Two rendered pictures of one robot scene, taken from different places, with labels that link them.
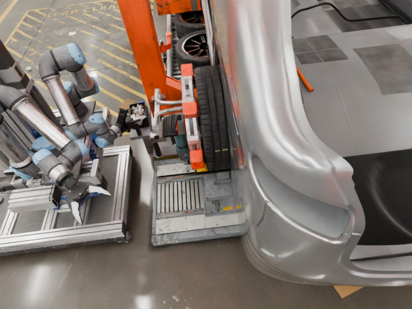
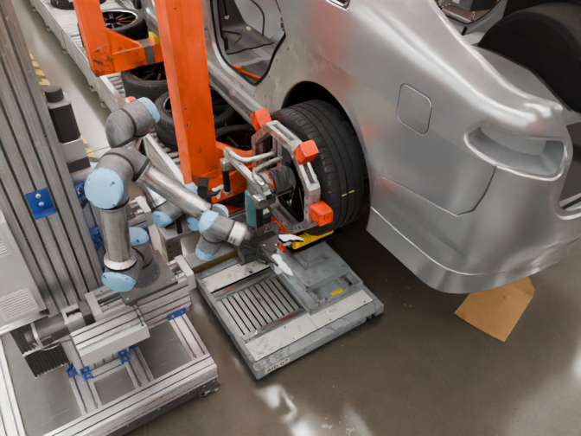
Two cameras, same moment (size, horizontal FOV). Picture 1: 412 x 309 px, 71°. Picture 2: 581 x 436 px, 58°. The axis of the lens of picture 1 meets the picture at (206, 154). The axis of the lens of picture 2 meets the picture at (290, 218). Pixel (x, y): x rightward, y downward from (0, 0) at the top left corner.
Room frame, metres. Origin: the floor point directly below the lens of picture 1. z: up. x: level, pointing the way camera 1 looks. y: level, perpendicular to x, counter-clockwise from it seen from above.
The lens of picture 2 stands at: (-0.42, 1.17, 2.41)
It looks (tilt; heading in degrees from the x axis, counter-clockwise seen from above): 41 degrees down; 327
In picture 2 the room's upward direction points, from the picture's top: straight up
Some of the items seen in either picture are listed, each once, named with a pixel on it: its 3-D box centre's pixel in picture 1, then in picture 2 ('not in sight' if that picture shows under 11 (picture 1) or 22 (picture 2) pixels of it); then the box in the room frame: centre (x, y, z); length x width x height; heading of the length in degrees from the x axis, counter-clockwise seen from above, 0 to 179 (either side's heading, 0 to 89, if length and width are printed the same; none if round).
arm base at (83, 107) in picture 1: (74, 106); not in sight; (1.66, 0.87, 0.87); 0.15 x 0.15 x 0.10
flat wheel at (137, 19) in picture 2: not in sight; (113, 30); (4.93, -0.17, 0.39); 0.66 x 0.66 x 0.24
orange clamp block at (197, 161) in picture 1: (197, 159); (320, 213); (1.05, 0.06, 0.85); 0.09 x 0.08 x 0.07; 179
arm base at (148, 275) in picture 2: not in sight; (139, 266); (1.16, 0.88, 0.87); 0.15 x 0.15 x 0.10
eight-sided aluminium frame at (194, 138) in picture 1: (192, 121); (284, 179); (1.37, 0.06, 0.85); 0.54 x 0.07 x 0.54; 179
